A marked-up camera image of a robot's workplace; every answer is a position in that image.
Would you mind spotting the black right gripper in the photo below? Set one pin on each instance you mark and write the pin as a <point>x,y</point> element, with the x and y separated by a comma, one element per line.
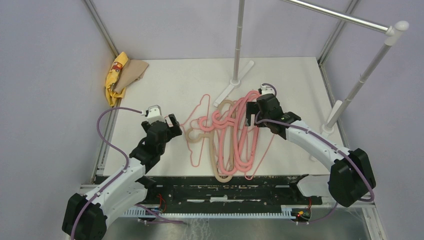
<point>251,106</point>

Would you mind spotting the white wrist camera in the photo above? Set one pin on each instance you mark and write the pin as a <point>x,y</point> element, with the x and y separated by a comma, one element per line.
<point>266,89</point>
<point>154,112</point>

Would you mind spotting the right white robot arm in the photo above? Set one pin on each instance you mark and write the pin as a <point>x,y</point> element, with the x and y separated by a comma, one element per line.
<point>351,176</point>

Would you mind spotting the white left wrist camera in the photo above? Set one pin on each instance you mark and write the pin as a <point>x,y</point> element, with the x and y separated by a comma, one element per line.
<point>154,112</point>

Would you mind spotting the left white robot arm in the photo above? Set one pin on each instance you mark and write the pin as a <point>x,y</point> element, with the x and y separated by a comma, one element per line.
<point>88,216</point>

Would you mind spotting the thick pink plastic hanger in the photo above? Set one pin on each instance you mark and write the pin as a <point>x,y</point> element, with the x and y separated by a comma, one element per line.
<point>244,138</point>

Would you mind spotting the yellow printed cloth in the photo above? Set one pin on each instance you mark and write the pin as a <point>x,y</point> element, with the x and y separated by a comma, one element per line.
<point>112,79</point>

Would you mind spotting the thin pink wire hanger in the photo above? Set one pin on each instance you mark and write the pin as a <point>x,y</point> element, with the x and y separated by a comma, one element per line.
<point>189,115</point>

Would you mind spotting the white slotted cable duct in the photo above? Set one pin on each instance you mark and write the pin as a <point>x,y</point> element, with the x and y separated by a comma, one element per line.
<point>139,212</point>

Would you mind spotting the beige cloth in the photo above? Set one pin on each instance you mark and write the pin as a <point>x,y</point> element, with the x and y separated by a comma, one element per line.
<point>132,71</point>

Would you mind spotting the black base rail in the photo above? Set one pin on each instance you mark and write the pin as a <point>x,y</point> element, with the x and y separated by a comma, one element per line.
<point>206,195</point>

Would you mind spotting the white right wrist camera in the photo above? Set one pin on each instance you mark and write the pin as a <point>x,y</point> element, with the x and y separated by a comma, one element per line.
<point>266,89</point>

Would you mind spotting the silver clothes rack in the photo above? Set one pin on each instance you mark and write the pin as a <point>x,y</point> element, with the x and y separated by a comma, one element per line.
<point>393,34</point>

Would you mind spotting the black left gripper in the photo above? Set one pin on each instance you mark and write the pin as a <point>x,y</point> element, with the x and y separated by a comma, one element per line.
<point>173,131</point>

